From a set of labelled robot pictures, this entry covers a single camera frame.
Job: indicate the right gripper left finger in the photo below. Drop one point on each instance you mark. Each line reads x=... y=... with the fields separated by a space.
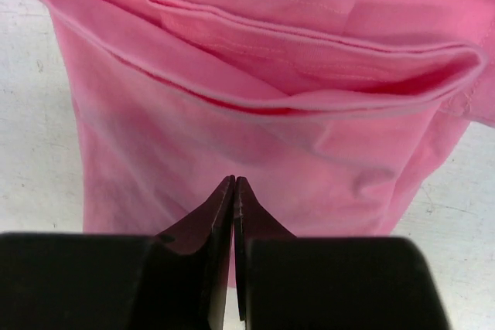
x=186 y=279

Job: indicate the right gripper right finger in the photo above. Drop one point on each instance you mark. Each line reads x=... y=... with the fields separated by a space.
x=251 y=222

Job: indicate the pink t shirt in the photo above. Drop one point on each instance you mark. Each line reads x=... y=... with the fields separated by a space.
x=334 y=110

